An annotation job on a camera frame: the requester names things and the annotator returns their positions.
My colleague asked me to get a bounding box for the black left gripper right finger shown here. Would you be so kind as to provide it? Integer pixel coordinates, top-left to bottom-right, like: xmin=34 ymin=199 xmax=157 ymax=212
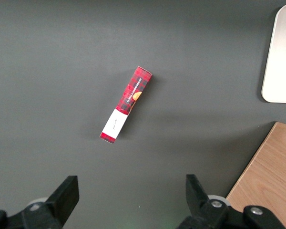
xmin=177 ymin=174 xmax=286 ymax=229

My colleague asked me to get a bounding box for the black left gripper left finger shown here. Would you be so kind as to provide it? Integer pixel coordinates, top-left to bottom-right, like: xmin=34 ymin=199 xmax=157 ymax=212
xmin=0 ymin=176 xmax=80 ymax=229

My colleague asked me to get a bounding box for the beige plastic tray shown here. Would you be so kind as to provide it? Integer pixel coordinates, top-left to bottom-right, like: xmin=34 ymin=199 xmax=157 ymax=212
xmin=261 ymin=3 xmax=286 ymax=104

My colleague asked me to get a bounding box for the wooden two-drawer cabinet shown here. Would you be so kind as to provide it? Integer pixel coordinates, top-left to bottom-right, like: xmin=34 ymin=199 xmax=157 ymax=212
xmin=225 ymin=121 xmax=286 ymax=229

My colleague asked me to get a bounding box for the red tartan shortbread box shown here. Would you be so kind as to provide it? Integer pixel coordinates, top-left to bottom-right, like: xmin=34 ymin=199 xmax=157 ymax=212
xmin=99 ymin=66 xmax=153 ymax=146

